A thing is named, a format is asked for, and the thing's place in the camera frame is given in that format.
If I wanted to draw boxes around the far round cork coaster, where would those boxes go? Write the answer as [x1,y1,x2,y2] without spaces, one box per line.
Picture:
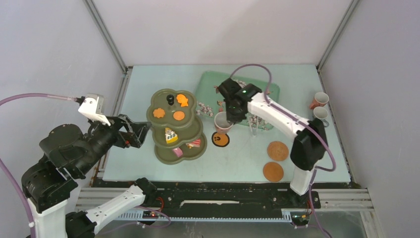
[267,141,289,162]

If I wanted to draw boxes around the yellow toy cake slice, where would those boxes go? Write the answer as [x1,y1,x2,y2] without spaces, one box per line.
[165,127,178,144]

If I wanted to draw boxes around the middle white cup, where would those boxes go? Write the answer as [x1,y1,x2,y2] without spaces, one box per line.
[313,107,329,127]

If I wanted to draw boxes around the green floral serving tray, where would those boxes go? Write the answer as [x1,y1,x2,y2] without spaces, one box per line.
[194,71,280,130]

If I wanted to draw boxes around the orange-handled cup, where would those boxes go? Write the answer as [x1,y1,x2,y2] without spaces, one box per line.
[214,112,234,134]

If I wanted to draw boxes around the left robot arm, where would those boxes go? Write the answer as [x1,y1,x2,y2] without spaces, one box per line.
[21,114,157,238]

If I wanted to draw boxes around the far orange cup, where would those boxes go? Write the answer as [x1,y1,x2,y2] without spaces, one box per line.
[309,92,329,110]

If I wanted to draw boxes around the metal serving tongs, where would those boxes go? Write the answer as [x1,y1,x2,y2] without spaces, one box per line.
[248,114,260,136]

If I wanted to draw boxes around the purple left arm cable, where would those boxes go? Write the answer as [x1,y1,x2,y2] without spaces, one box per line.
[0,93,81,238]

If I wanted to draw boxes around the pink toy cake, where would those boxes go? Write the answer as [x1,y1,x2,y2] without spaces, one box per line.
[172,147,183,158]

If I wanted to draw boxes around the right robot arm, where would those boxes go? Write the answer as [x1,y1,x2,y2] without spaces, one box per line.
[218,78,328,207]

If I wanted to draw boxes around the red striped toy cake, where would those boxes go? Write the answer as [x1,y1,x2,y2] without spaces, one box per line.
[185,138,201,149]

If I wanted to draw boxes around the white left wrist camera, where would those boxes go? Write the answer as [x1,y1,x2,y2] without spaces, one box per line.
[78,94,111,126]

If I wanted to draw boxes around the round cork coaster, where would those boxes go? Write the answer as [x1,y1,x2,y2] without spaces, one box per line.
[262,162,284,182]
[267,141,289,162]

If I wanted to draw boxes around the yellow smiley face coaster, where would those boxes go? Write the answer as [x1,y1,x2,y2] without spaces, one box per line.
[211,132,230,147]

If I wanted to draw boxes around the near round cork coaster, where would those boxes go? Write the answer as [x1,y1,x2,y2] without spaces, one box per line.
[262,162,284,182]

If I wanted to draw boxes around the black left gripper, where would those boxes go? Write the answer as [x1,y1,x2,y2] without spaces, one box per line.
[75,110,153,175]

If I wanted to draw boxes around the orange toy fish pastry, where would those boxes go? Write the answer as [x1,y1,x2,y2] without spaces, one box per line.
[176,94,189,107]

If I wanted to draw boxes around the green three-tier serving stand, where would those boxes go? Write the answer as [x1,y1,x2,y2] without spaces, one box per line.
[146,89,207,165]

